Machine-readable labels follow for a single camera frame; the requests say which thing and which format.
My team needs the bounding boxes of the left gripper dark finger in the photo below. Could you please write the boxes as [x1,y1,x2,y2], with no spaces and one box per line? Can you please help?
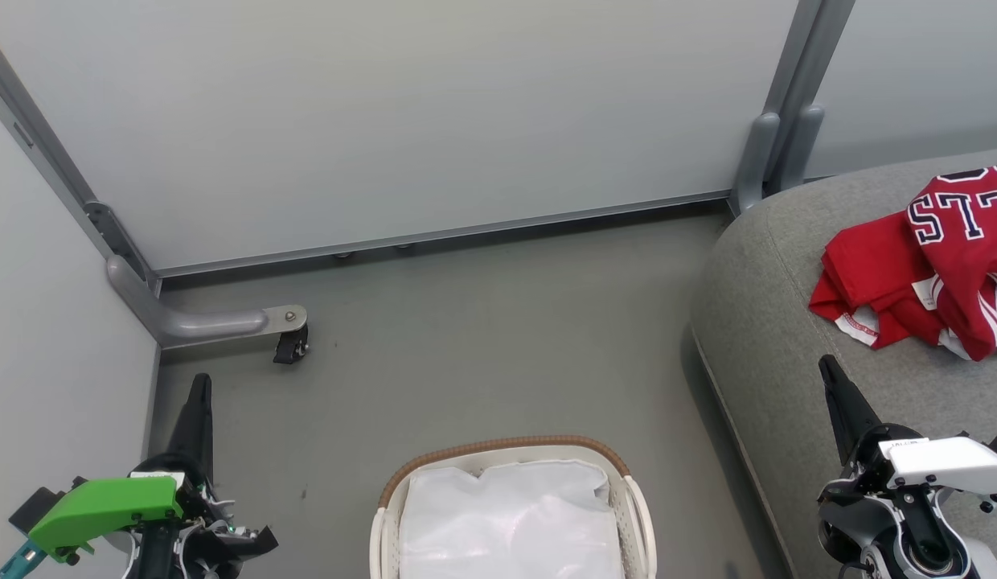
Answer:
[167,372,215,484]

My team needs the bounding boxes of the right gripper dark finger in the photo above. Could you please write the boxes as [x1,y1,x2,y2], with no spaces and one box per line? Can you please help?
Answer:
[819,354,882,468]

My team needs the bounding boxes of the red jersey with printed letters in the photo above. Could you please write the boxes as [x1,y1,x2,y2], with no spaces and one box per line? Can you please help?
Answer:
[905,165,997,362]

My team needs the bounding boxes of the grey partition post with latch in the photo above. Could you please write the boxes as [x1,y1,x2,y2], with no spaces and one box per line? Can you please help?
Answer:
[0,32,163,284]

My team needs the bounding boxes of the long grey metal partition foot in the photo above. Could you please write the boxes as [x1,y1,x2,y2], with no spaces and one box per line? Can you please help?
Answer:
[106,256,308,349]

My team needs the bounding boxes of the grey partition bottom rail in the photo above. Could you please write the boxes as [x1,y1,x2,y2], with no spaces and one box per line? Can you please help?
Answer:
[157,191,734,279]

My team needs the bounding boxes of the grey double partition post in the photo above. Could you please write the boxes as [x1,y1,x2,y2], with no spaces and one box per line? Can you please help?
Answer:
[728,0,857,216]

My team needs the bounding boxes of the left arm teal plug cable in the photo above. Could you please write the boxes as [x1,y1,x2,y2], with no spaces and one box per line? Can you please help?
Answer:
[0,537,46,579]

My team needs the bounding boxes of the grey fabric sofa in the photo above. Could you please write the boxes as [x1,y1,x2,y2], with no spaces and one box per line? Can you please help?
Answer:
[690,147,997,579]

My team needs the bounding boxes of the short grey partition foot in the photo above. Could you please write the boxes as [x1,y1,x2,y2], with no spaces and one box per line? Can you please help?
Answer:
[730,113,781,215]
[778,105,826,194]

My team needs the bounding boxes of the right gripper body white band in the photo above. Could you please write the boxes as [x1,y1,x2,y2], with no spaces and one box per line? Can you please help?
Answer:
[844,422,997,512]

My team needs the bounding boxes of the white basket with brown rim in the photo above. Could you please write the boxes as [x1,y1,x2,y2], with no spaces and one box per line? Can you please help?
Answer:
[370,434,659,579]

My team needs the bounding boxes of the black caster wheel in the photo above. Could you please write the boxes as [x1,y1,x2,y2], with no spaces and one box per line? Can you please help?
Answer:
[273,326,310,365]

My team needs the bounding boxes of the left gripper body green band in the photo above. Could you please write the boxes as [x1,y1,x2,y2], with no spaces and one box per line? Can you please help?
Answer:
[28,455,236,564]

